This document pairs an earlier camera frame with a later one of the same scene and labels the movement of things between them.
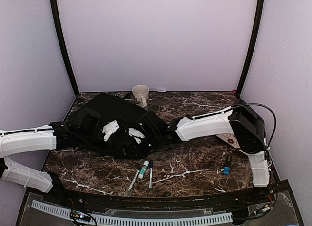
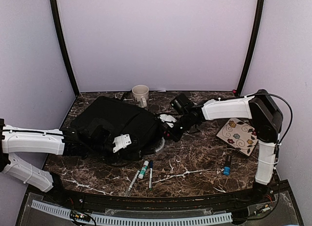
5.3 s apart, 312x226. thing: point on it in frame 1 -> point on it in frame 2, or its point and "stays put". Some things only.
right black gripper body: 146,150 -> 186,124
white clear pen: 132,182 stays put
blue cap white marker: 150,175 stays put
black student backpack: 114,125 stays put
